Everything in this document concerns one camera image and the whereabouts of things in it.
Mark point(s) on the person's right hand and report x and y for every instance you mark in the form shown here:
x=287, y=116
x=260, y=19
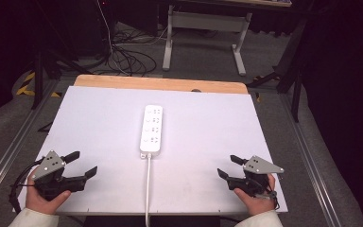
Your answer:
x=258, y=203

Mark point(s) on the person's left hand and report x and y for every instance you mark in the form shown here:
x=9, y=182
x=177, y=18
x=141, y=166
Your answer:
x=41, y=201

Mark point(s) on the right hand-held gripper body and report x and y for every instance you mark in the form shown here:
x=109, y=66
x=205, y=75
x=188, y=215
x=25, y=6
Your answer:
x=258, y=167

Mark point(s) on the white power strip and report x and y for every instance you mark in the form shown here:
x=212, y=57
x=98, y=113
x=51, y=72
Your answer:
x=151, y=130

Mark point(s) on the yellow and black floor tape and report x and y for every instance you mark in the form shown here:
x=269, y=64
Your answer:
x=25, y=88

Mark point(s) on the white table cover board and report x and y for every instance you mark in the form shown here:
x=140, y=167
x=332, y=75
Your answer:
x=107, y=132

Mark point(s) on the black metal stand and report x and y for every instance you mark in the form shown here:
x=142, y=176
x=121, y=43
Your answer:
x=38, y=72
x=291, y=63

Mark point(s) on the metal floor rail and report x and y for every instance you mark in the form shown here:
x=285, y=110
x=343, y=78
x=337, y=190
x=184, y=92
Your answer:
x=12, y=142
x=312, y=164

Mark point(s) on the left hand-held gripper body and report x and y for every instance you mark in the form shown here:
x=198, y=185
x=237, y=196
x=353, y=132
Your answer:
x=48, y=167

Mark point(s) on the white metal frame desk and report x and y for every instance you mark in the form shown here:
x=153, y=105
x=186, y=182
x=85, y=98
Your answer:
x=208, y=20

